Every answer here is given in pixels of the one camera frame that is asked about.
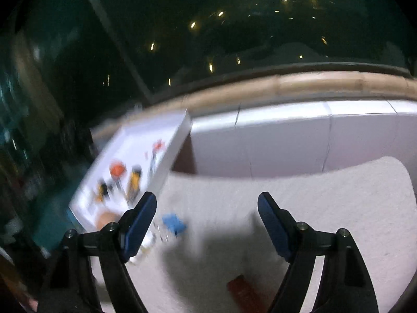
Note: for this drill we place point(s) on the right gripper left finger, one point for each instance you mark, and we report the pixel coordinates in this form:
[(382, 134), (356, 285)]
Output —
[(69, 284)]

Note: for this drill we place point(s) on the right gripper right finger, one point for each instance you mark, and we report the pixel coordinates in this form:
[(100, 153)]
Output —
[(345, 284)]

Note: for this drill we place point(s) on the small white dropper bottle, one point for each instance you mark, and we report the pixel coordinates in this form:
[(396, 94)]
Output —
[(146, 245)]

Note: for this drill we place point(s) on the red lighter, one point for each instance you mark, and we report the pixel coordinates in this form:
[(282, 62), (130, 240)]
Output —
[(245, 296)]

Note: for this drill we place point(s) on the blue binder clip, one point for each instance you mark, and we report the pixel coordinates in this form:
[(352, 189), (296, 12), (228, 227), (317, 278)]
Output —
[(174, 224)]

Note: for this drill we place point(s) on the yellow lighter with black text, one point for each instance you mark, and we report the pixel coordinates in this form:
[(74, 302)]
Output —
[(134, 184)]

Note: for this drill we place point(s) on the brown tape roll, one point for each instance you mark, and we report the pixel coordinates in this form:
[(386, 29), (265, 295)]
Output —
[(105, 218)]

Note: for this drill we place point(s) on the white cardboard tray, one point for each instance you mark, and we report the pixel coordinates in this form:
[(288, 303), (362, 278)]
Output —
[(133, 144)]

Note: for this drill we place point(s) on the bamboo pole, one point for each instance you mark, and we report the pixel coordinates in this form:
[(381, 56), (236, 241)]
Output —
[(276, 89)]

